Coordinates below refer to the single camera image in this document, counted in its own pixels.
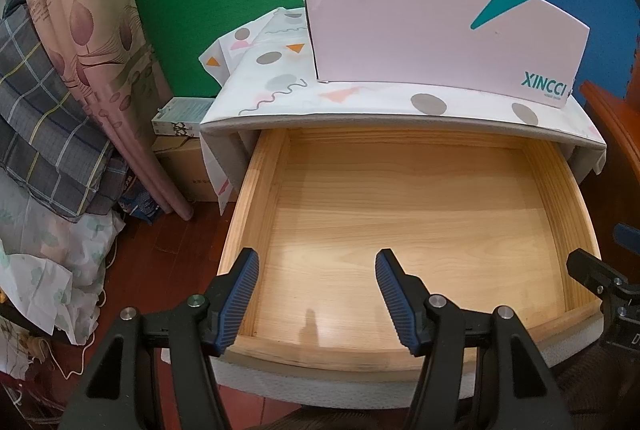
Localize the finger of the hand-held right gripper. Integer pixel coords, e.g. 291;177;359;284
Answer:
566;248;628;298
615;222;640;256

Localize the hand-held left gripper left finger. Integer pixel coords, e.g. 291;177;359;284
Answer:
59;247;261;430

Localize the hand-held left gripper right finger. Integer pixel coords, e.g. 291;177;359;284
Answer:
375;248;581;430

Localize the wooden drawer with white front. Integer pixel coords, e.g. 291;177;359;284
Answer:
202;127;606;411

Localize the white shoe box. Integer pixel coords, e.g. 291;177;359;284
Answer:
300;0;591;107

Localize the orange wooden furniture board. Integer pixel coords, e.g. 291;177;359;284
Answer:
580;80;640;231

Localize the blue printed bag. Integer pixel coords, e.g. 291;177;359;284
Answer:
120;175;161;223

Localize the brown cardboard box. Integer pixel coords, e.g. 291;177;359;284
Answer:
151;135;238;203

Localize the white printed cloth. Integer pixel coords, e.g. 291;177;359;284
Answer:
0;170;126;346

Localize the small light blue box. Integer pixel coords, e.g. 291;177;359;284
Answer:
151;97;216;138

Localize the cream cloth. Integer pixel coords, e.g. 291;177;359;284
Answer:
0;315;56;391

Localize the grey plaid quilt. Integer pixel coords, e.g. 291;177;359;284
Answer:
0;0;128;223

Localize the pink floral fabric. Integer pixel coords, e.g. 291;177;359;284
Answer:
0;0;193;221

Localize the white cable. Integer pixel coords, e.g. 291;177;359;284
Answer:
47;230;121;381

